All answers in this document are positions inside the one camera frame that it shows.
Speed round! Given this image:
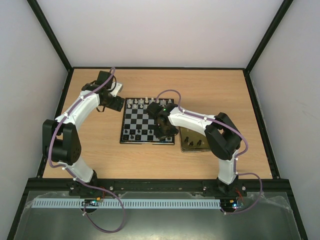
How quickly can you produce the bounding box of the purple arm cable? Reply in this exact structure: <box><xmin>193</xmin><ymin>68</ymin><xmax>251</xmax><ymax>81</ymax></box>
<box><xmin>155</xmin><ymin>89</ymin><xmax>263</xmax><ymax>215</ymax></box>
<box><xmin>47</xmin><ymin>66</ymin><xmax>127</xmax><ymax>233</ymax></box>

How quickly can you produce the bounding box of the black mounting rail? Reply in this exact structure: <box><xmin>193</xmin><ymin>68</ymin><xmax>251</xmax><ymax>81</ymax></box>
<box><xmin>68</xmin><ymin>180</ymin><xmax>248</xmax><ymax>197</ymax></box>

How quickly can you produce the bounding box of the white slotted cable duct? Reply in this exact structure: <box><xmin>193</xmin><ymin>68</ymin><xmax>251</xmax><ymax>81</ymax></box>
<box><xmin>31</xmin><ymin>198</ymin><xmax>221</xmax><ymax>210</ymax></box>

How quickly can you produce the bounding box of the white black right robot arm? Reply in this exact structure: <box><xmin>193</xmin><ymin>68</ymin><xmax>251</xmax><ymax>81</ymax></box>
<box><xmin>146</xmin><ymin>102</ymin><xmax>242</xmax><ymax>196</ymax></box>

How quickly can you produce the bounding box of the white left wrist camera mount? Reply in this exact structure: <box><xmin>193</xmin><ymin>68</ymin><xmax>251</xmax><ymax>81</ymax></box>
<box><xmin>110</xmin><ymin>82</ymin><xmax>123</xmax><ymax>97</ymax></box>

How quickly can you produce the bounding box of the gold metal tin tray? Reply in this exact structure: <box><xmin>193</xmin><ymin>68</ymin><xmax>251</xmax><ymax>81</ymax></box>
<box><xmin>178</xmin><ymin>127</ymin><xmax>211</xmax><ymax>153</ymax></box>

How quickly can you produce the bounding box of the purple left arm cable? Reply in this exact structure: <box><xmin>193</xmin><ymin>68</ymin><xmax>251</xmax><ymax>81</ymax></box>
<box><xmin>47</xmin><ymin>66</ymin><xmax>127</xmax><ymax>233</ymax></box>

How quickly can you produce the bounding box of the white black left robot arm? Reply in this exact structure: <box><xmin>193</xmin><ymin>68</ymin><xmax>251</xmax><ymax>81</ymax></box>
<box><xmin>42</xmin><ymin>67</ymin><xmax>125</xmax><ymax>189</ymax></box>

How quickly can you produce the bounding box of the black and grey chessboard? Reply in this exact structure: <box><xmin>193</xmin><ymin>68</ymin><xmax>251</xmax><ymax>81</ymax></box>
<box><xmin>119</xmin><ymin>97</ymin><xmax>175</xmax><ymax>145</ymax></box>

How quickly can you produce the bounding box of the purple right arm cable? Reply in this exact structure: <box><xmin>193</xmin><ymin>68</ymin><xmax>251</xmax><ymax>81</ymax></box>
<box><xmin>155</xmin><ymin>89</ymin><xmax>263</xmax><ymax>215</ymax></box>

